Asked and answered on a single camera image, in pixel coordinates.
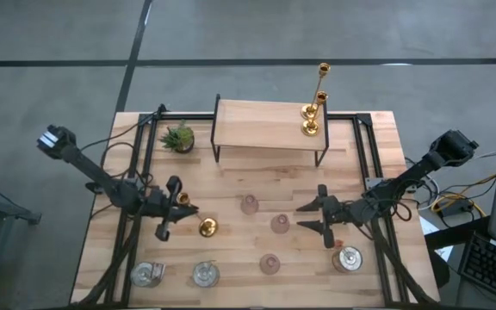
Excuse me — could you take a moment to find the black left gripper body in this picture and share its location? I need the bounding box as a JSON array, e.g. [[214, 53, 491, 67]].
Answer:
[[146, 175, 183, 242]]

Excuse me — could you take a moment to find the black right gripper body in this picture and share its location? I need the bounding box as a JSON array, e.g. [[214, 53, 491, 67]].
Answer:
[[317, 183, 355, 250]]

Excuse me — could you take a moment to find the pink glass candle holder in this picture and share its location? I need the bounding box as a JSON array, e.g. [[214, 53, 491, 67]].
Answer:
[[270, 214, 292, 235], [258, 252, 282, 276], [239, 194, 260, 215]]

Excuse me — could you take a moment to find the tin can with orange label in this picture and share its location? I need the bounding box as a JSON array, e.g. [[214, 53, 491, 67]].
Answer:
[[331, 239, 364, 274]]

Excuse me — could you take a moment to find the tall gold candlestick holder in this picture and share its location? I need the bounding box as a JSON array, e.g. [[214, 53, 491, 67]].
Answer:
[[300, 62, 332, 121]]

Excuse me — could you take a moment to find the potted green succulent plant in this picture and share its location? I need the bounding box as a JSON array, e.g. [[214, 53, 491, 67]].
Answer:
[[158, 119, 196, 155]]

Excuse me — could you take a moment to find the silver tin can torn label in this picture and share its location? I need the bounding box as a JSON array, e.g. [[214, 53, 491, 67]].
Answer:
[[129, 261, 167, 289]]

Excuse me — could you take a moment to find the white paper sheet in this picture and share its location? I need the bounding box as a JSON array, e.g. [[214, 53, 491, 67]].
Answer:
[[418, 214, 441, 236]]

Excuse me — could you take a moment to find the black power adapter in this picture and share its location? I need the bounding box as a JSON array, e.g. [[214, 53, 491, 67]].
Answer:
[[441, 201, 475, 218]]

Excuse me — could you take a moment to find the black metal stand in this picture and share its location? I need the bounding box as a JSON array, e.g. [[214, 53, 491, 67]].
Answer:
[[0, 171, 42, 310]]

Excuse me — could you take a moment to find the black keyboard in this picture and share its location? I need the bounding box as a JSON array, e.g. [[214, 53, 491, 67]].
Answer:
[[457, 232, 496, 307]]

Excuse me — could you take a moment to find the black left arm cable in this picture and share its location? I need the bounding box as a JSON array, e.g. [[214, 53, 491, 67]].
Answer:
[[78, 106, 171, 180]]

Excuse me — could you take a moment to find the black aluminium rig frame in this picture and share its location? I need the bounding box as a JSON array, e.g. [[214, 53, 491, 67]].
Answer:
[[70, 102, 441, 309]]

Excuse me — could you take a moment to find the wooden shelf riser black frame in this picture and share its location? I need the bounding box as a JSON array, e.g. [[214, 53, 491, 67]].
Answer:
[[210, 93, 331, 168]]

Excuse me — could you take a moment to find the yellow cable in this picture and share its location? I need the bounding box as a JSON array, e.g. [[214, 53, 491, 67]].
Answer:
[[431, 172, 496, 219]]

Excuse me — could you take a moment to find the white cable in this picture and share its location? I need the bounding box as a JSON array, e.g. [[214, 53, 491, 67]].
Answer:
[[467, 149, 496, 163]]

